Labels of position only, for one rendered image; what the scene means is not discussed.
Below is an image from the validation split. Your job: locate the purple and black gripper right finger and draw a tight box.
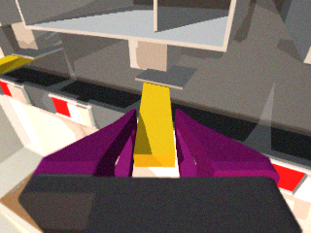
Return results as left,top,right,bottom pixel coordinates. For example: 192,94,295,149
175,109,280,185

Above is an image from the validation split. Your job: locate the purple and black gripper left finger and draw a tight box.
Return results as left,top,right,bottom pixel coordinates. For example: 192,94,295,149
31,109,137,177

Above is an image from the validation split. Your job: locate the grey box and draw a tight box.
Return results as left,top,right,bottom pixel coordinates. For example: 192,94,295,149
280,0,311,64
0,0,63,75
16,0,251,167

